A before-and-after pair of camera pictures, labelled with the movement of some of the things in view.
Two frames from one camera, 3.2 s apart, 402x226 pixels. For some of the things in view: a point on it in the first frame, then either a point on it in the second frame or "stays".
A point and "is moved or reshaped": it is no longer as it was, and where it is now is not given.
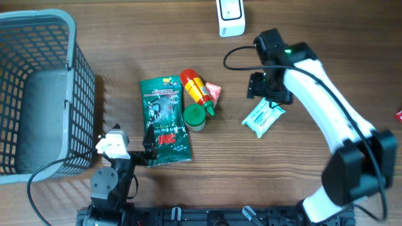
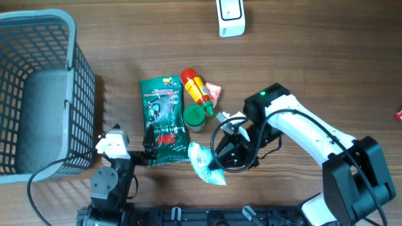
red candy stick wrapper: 398,115 stays
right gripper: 255,90 → 237,149
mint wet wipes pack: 263,117 is moved or reshaped
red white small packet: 214,91 stays
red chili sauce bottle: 195,85 stays
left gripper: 148,143 stays
